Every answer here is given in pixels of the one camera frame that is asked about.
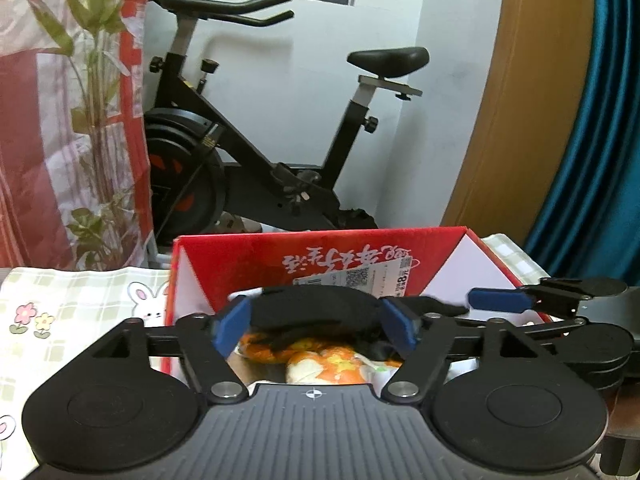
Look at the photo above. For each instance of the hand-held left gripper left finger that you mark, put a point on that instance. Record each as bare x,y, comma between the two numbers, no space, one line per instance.
232,326

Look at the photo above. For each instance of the red printed backdrop cloth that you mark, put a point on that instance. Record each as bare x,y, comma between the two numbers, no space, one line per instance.
60,110

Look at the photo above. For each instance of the blue curtain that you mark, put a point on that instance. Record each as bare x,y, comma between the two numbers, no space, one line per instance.
600,135

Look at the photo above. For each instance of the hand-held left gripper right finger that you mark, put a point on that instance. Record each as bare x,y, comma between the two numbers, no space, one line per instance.
400,327

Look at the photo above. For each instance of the wooden door panel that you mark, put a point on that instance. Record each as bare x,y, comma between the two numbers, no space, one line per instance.
525,110

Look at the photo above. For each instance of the red cardboard box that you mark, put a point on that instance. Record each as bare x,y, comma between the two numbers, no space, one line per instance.
225,260

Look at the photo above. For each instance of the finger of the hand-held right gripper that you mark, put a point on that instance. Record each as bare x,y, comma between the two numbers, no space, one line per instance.
550,325
500,299

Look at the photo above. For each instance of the green checked tablecloth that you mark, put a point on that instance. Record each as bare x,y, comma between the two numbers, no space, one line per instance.
75,300

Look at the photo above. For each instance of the black exercise bike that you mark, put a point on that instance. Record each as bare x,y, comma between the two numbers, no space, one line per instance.
240,160

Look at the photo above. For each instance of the black fabric band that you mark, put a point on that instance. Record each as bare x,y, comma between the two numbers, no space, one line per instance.
310,305

